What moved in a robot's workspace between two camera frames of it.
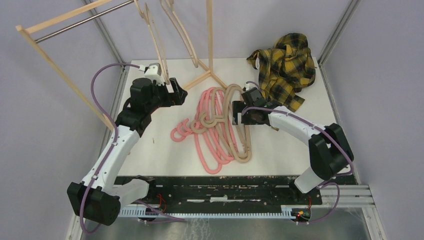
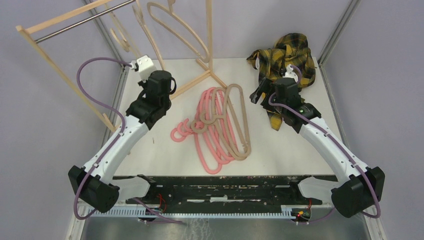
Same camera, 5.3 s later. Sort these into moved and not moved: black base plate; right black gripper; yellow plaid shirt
Moved: right black gripper
Not moved: black base plate; yellow plaid shirt
